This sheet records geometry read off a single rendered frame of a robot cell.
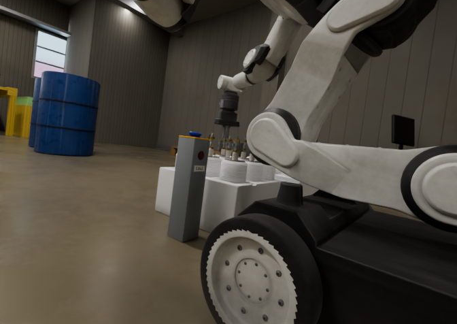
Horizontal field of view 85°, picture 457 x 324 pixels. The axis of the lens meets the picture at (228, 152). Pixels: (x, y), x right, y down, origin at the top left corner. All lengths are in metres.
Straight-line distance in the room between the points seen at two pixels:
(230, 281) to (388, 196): 0.33
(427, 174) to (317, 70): 0.30
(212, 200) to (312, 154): 0.42
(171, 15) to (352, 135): 3.63
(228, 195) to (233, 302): 0.41
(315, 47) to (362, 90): 3.56
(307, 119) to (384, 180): 0.20
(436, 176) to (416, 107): 3.54
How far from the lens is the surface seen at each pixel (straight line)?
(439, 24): 4.34
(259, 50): 0.98
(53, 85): 2.95
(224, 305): 0.48
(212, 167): 0.92
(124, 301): 0.56
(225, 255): 0.45
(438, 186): 0.51
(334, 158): 0.58
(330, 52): 0.61
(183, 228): 0.78
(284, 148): 0.56
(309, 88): 0.62
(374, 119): 4.05
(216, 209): 0.85
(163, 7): 0.63
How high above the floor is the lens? 0.30
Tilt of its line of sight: 2 degrees down
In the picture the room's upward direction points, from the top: 7 degrees clockwise
